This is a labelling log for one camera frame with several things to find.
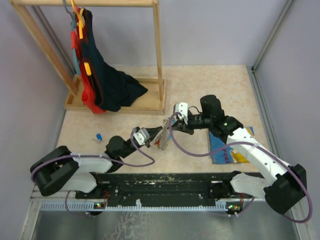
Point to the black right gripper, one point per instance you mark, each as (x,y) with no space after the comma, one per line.
(181,125)

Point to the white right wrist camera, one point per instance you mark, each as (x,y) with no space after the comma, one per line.
(181,108)

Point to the blue key tag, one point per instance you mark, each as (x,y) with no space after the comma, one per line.
(99,137)

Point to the yellow hanger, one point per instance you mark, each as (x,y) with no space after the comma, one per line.
(80,25)

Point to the dark navy garment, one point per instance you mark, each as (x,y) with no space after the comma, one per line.
(113,88)

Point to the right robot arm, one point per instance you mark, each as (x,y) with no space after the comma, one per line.
(281,185)

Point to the wooden clothes rack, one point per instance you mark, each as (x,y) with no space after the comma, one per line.
(151,103)

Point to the aluminium corner rail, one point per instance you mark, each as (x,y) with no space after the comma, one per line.
(273,34)

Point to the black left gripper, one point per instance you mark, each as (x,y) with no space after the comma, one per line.
(152,132)

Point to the red garment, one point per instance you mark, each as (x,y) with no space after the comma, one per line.
(88,95)

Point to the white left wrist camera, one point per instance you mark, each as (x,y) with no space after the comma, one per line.
(141,136)

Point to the teal hanger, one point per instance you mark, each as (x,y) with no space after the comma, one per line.
(73,36)

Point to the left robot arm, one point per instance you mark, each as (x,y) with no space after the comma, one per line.
(62,169)

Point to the blue yellow booklet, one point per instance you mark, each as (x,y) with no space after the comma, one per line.
(227,155)

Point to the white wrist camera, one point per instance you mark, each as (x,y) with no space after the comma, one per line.
(181,108)
(141,136)

